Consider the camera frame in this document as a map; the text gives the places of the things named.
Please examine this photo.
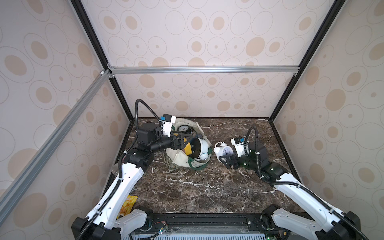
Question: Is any cream canvas tote bag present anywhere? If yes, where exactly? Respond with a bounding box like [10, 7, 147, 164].
[166, 118, 213, 171]

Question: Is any white clock black back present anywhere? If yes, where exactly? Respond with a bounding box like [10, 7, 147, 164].
[190, 138, 209, 161]

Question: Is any aluminium frame bar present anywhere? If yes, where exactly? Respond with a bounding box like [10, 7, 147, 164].
[110, 66, 300, 75]
[1, 69, 111, 224]

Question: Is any yellow snack packet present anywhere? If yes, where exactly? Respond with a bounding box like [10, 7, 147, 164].
[117, 195, 138, 219]

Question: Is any small black twin-bell clock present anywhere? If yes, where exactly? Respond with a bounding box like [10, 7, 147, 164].
[177, 125, 192, 134]

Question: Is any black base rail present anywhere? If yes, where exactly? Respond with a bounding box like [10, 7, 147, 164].
[131, 212, 301, 240]

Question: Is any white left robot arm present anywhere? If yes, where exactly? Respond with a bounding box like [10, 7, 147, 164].
[71, 114, 196, 240]

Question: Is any small white round clock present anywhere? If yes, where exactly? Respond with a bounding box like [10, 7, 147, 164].
[214, 142, 234, 160]

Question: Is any aluminium frame bar rear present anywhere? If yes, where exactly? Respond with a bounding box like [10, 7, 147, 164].
[110, 66, 300, 75]

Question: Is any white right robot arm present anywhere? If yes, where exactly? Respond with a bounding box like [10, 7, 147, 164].
[214, 126, 367, 240]

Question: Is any aluminium frame bar left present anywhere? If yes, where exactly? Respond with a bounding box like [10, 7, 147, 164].
[1, 69, 111, 224]

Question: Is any yellow square alarm clock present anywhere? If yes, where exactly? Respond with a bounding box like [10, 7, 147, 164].
[183, 142, 193, 156]

